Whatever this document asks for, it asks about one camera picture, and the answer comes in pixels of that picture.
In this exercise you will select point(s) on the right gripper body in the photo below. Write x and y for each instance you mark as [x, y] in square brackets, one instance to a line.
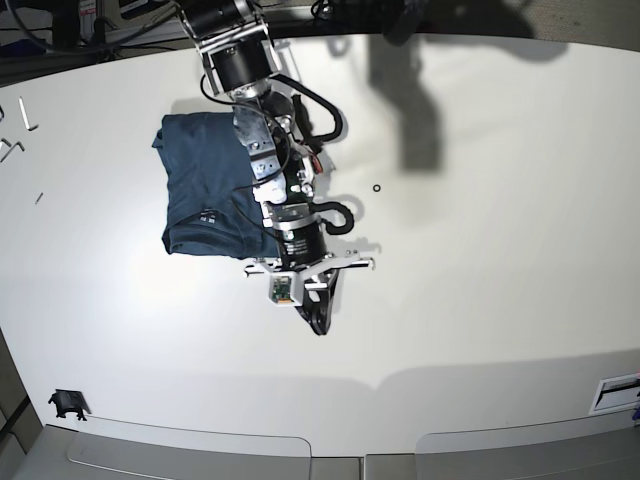
[301, 247]

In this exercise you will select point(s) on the blue T-shirt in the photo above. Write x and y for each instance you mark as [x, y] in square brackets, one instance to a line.
[210, 212]

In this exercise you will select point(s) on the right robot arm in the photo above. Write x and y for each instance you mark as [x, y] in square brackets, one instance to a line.
[281, 124]

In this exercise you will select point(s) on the black plastic clip part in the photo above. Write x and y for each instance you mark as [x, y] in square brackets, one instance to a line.
[69, 402]

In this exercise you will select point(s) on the silver hex key pair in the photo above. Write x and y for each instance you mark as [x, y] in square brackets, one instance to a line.
[7, 148]

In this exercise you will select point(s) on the long silver hex key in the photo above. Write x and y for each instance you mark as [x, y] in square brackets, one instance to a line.
[29, 126]

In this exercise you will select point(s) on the right grey chair back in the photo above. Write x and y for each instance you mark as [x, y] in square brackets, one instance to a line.
[598, 447]

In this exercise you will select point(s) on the blue box in background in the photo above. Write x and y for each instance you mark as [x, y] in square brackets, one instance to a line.
[20, 49]

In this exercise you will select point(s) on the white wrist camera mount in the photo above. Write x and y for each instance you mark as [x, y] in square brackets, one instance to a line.
[287, 286]

